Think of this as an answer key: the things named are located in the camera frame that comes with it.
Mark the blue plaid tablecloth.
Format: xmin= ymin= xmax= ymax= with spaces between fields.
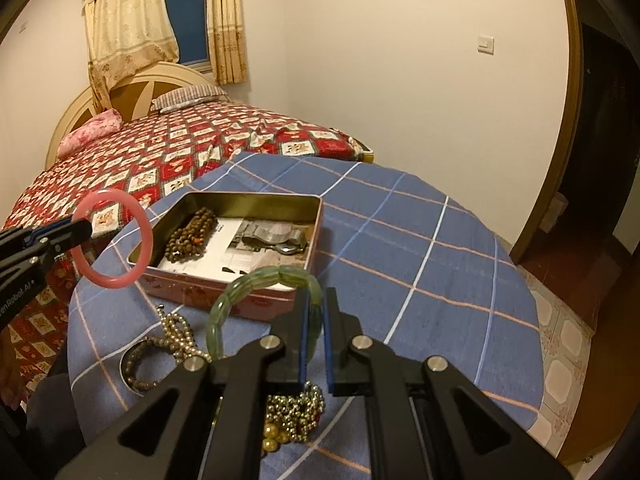
xmin=67 ymin=153 xmax=544 ymax=479

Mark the checked grey pillow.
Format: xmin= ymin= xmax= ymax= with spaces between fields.
xmin=150 ymin=84 xmax=230 ymax=114

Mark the beige curtain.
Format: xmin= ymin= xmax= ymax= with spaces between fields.
xmin=82 ymin=0 xmax=179 ymax=110
xmin=206 ymin=0 xmax=248 ymax=86

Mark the white wall switch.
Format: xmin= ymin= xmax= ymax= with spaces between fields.
xmin=477 ymin=36 xmax=495 ymax=55

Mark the silver metal watch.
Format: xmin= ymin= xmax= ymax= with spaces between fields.
xmin=234 ymin=220 xmax=308 ymax=256

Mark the pink metal tin box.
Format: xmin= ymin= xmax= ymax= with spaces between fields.
xmin=139 ymin=192 xmax=323 ymax=311

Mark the printed paper leaflet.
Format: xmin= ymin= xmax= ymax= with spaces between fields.
xmin=156 ymin=218 xmax=306 ymax=283

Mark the green jade bracelet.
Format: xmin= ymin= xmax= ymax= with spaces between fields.
xmin=205 ymin=264 xmax=326 ymax=364

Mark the red patterned bedspread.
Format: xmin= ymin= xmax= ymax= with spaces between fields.
xmin=2 ymin=101 xmax=369 ymax=401

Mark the gold pearl necklace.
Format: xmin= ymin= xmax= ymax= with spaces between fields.
xmin=259 ymin=380 xmax=327 ymax=458

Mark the pink floral pillow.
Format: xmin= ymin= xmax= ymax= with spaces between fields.
xmin=56 ymin=108 xmax=124 ymax=159

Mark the dark window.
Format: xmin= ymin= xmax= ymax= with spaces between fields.
xmin=165 ymin=0 xmax=210 ymax=72

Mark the brown wooden door frame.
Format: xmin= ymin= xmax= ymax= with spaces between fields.
xmin=510 ymin=0 xmax=584 ymax=263

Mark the right beige curtain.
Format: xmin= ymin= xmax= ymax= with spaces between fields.
xmin=206 ymin=0 xmax=248 ymax=86

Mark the cream wooden headboard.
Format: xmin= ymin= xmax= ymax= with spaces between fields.
xmin=44 ymin=62 xmax=213 ymax=169

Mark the white pearl necklace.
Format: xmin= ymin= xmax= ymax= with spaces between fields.
xmin=155 ymin=303 xmax=214 ymax=365

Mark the pink bangle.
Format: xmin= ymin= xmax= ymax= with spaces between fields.
xmin=69 ymin=188 xmax=154 ymax=291

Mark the dark bead bracelet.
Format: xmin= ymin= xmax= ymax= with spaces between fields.
xmin=118 ymin=336 xmax=174 ymax=392

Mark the left beige curtain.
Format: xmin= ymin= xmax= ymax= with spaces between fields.
xmin=82 ymin=0 xmax=179 ymax=110

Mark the brown wooden bead bracelet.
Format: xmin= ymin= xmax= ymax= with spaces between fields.
xmin=162 ymin=206 xmax=219 ymax=265

